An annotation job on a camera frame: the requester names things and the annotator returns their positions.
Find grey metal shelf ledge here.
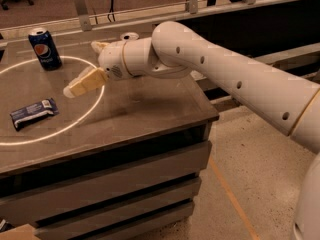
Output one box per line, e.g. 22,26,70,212
191,43,320,91

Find grey drawer cabinet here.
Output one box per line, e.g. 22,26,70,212
0,121,211,240

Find metal railing with posts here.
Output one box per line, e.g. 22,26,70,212
0,0,319,39

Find blue rxbar wrapper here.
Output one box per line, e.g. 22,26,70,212
10,98,59,131

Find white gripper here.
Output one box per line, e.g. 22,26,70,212
63,41,129,98

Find blue pepsi can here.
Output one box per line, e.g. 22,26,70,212
28,27,62,71

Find gold lacroix can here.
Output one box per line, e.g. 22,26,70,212
120,32,139,41

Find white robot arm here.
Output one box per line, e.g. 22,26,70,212
63,21,320,154

